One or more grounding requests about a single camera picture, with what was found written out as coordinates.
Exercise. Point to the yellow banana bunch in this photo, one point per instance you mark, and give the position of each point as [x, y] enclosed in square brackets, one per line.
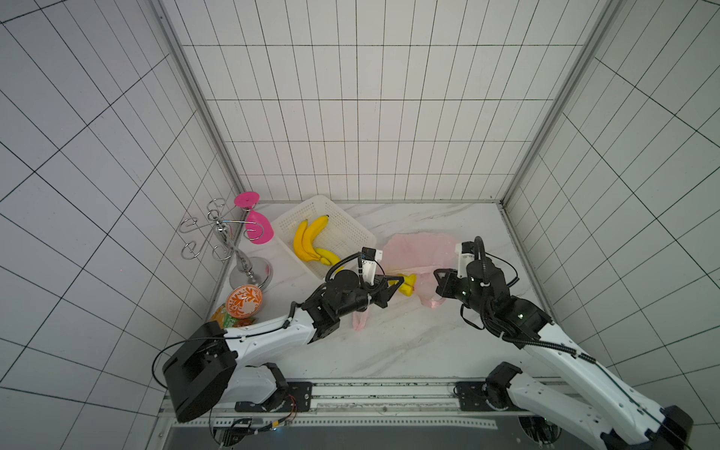
[303, 243]

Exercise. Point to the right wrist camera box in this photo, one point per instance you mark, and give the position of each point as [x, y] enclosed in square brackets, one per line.
[468, 252]

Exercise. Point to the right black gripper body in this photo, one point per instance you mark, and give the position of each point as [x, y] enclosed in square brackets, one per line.
[450, 282]

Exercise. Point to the single yellow banana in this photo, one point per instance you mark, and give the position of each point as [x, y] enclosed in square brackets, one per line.
[406, 287]

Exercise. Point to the orange patterned round container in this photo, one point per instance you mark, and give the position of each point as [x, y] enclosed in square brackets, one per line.
[244, 301]

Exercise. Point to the aluminium mounting rail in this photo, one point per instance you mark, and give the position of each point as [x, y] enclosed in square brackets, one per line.
[371, 402]

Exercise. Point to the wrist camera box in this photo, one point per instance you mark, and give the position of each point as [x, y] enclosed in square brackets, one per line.
[369, 264]
[468, 252]

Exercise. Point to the pink plastic bag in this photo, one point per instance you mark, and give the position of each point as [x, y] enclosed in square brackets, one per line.
[420, 254]

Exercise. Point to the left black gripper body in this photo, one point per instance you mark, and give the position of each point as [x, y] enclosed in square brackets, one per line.
[365, 296]

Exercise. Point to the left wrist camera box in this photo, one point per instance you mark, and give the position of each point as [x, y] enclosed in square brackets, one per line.
[369, 264]

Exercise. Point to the white perforated plastic basket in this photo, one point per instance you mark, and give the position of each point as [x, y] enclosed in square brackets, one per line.
[343, 235]

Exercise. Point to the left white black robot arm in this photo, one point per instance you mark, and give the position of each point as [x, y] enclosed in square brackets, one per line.
[217, 365]

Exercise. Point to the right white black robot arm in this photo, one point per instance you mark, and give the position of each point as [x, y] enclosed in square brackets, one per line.
[606, 414]

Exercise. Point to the chrome hook stand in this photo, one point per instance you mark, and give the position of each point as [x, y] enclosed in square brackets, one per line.
[222, 227]

